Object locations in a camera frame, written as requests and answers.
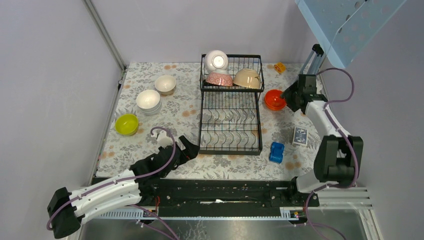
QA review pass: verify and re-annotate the blue toy truck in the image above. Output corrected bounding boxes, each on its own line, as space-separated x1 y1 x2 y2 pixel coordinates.
268 142 285 164

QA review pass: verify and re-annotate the white ribbed bowl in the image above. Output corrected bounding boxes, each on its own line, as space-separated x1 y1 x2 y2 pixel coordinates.
138 102 162 116
135 89 162 109

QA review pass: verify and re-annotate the blue playing card box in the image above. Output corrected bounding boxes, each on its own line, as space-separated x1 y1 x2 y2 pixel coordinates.
292 126 308 146

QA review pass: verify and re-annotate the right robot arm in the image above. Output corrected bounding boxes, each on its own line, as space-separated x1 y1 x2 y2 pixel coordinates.
281 74 364 206

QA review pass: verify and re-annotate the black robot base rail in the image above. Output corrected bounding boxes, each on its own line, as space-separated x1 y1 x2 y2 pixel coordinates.
91 177 321 220

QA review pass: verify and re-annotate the orange toy block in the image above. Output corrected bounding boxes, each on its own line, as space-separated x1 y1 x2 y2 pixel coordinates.
273 62 287 74

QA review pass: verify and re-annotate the lime green bowl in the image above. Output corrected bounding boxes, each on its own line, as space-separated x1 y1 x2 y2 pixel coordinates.
114 113 139 136

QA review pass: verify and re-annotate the orange bowl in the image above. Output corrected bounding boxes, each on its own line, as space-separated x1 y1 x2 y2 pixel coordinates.
264 89 285 103
264 99 287 111

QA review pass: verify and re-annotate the light blue folding stool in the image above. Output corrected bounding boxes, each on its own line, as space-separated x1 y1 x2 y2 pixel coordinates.
295 0 405 74

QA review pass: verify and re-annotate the black wire dish rack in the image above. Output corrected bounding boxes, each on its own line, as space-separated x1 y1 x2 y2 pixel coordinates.
198 54 264 156

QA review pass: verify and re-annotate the floral table mat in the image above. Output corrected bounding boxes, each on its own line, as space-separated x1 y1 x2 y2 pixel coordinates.
95 62 321 180

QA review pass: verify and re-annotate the cream floral bowl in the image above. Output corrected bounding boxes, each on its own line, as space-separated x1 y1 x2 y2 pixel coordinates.
154 75 177 96

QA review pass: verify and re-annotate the pink patterned bowl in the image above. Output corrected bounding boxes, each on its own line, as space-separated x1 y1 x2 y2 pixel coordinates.
205 71 233 87

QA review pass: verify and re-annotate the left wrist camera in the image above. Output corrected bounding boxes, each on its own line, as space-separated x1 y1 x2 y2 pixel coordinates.
151 130 174 148

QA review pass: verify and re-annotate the white bowl top tier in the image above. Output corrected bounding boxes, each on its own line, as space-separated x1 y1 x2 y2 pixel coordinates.
204 50 229 74

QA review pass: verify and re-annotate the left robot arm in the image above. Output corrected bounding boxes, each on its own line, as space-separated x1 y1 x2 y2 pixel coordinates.
47 135 200 239

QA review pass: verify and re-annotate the beige bowl top tier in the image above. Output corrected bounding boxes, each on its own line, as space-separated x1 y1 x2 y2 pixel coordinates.
233 68 262 89

